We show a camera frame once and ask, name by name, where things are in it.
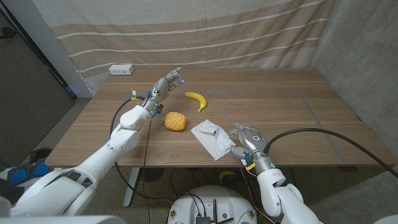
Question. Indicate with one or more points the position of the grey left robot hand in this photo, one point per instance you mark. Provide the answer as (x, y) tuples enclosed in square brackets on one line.
[(161, 90)]

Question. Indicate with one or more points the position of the white table leg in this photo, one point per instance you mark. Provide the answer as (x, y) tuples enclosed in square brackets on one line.
[(130, 186)]

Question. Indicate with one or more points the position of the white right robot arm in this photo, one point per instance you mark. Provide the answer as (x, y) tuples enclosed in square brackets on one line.
[(276, 193)]

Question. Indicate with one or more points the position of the white power strip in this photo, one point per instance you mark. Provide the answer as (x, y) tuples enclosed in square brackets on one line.
[(121, 69)]

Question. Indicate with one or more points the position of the white cloth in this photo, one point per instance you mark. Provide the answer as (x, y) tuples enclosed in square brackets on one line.
[(213, 140)]

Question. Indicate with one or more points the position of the dark panel door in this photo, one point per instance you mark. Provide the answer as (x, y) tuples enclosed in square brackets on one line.
[(28, 102)]

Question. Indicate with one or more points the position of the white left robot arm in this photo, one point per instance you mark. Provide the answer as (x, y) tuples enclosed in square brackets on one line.
[(93, 168)]

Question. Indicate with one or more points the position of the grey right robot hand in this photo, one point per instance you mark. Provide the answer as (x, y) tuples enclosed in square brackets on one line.
[(253, 143)]

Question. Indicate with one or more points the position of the beige striped curtain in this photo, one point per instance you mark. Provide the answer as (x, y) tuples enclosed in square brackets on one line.
[(186, 40)]

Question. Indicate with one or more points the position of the yellow banana on floor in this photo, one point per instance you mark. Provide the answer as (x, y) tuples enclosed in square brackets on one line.
[(226, 174)]

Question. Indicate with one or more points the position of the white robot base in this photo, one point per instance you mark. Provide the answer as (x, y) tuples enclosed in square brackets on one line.
[(214, 199)]

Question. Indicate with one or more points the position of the black round floor fan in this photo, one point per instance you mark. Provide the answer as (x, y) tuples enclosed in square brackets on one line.
[(151, 174)]

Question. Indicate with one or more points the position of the yellow toy banana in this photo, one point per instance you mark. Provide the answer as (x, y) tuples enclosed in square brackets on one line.
[(199, 98)]

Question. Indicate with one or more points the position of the orange toy pineapple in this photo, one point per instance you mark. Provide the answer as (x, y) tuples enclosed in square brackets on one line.
[(175, 121)]

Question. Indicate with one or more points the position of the black round floor object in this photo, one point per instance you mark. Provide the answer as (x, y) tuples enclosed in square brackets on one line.
[(40, 154)]

